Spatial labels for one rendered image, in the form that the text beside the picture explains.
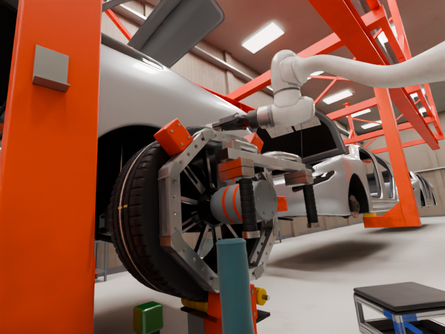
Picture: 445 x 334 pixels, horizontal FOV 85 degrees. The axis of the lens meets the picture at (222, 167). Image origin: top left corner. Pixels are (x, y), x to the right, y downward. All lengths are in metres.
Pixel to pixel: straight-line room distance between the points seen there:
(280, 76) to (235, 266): 0.68
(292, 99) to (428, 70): 0.39
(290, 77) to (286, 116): 0.14
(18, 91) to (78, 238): 0.31
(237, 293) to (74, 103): 0.61
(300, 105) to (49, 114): 0.76
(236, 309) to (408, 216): 3.72
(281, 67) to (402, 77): 0.39
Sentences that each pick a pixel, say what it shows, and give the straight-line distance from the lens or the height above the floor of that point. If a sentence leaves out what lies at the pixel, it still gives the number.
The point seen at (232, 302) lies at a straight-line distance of 0.74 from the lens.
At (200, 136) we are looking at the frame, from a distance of 0.85.
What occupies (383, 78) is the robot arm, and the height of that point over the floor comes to 1.15.
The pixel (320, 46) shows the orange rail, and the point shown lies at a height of 3.31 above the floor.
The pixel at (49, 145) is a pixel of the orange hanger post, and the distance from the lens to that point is 0.61.
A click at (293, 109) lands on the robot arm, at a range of 0.96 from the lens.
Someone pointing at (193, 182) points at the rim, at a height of 0.94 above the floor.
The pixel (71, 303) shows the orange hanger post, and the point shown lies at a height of 0.66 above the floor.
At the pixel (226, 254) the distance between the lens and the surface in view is 0.71.
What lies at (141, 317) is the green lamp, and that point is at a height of 0.65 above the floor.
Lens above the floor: 0.79
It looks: 12 degrees up
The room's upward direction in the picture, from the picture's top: 5 degrees counter-clockwise
